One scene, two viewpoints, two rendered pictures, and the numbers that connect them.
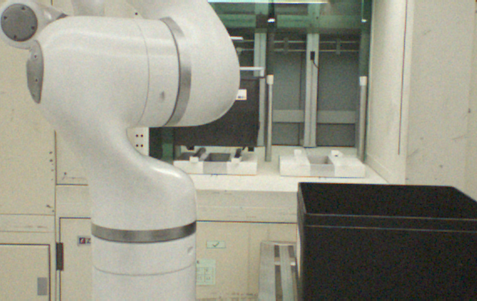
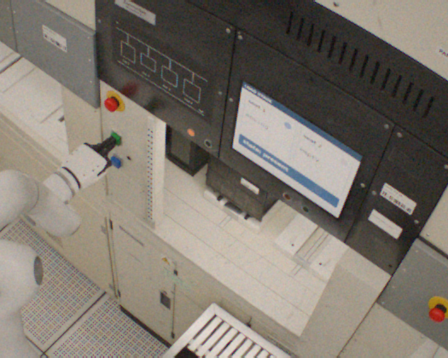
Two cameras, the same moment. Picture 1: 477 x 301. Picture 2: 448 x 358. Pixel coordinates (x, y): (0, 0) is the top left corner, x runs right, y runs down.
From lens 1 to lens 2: 1.67 m
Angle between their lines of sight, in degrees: 52
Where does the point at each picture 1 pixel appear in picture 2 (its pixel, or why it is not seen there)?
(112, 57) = not seen: outside the picture
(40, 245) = (101, 212)
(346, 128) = not seen: hidden behind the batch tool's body
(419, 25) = (323, 300)
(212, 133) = (231, 195)
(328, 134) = not seen: hidden behind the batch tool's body
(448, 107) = (329, 341)
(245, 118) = (255, 203)
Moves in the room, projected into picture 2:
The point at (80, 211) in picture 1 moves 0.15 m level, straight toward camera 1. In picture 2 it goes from (119, 216) to (99, 251)
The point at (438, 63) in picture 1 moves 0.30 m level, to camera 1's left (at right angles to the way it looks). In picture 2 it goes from (330, 323) to (232, 260)
